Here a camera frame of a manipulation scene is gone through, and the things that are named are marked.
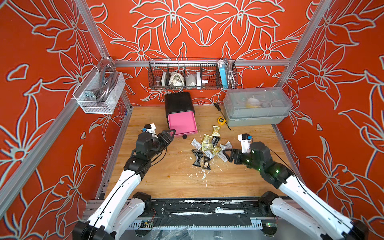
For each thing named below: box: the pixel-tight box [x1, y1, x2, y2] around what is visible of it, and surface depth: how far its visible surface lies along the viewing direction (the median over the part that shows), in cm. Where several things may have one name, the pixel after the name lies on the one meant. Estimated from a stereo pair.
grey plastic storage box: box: [223, 87, 293, 127], surface depth 100 cm
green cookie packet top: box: [211, 125, 221, 136], surface depth 103 cm
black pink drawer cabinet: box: [164, 92, 196, 121], surface depth 100 cm
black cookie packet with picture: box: [202, 156, 211, 171], surface depth 87 cm
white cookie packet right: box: [219, 141, 233, 154], surface depth 97 cm
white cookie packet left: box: [190, 138, 202, 150], surface depth 98 cm
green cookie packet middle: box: [202, 133, 212, 144], surface depth 100 cm
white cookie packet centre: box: [204, 150, 215, 159], surface depth 92 cm
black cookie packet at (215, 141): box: [212, 136, 221, 149], surface depth 100 cm
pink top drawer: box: [167, 111, 198, 136], surface depth 96 cm
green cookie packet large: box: [201, 142, 214, 152], surface depth 97 cm
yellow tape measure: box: [217, 116, 227, 126], surface depth 110 cm
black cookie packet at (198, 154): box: [191, 149, 204, 167], surface depth 90 cm
